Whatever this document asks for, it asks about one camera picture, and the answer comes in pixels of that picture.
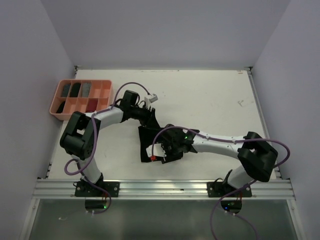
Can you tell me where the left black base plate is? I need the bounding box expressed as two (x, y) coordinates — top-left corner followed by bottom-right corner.
(72, 180), (120, 198)

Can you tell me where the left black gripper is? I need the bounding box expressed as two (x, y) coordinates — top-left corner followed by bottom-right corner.
(129, 103), (160, 130)

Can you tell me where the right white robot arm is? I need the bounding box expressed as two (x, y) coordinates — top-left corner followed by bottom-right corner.
(156, 125), (278, 197)

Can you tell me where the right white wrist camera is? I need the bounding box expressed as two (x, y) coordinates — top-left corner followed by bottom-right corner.
(146, 143), (167, 162)

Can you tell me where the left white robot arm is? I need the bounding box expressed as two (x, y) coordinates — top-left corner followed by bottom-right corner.
(59, 90), (159, 197)

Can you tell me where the aluminium mounting rail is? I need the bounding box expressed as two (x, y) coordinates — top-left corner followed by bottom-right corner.
(32, 179), (295, 200)

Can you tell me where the dark red rolled underwear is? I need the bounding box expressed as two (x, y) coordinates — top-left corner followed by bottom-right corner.
(85, 98), (98, 113)

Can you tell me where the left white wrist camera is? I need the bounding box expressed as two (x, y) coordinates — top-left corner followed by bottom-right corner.
(145, 93), (158, 104)

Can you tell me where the grey striped underwear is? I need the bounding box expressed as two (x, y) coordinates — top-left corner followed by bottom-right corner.
(81, 82), (92, 98)
(61, 83), (71, 98)

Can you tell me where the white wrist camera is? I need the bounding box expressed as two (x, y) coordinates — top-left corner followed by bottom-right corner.
(146, 143), (167, 162)
(145, 93), (158, 104)

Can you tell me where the pink divided organizer tray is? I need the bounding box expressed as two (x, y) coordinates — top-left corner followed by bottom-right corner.
(49, 79), (114, 121)

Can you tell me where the grey striped rolled underwear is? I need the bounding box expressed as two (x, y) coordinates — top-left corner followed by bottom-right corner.
(61, 83), (71, 98)

